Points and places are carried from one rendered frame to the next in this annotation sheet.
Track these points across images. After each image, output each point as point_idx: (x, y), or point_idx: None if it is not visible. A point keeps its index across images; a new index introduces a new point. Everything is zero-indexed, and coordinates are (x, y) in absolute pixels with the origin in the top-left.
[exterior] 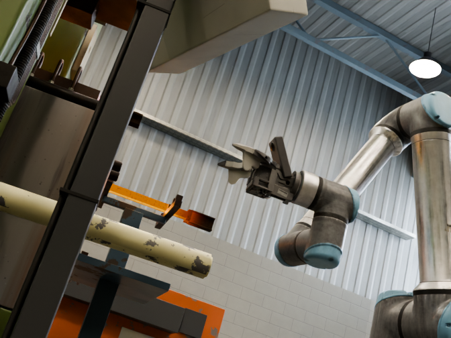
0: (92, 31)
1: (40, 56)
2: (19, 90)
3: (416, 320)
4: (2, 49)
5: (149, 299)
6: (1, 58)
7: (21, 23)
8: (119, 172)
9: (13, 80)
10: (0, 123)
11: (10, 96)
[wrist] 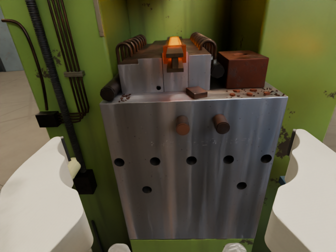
0: None
1: (124, 47)
2: (83, 103)
3: None
4: (37, 106)
5: None
6: (41, 109)
7: (36, 83)
8: (218, 124)
9: (41, 120)
10: (101, 119)
11: (52, 125)
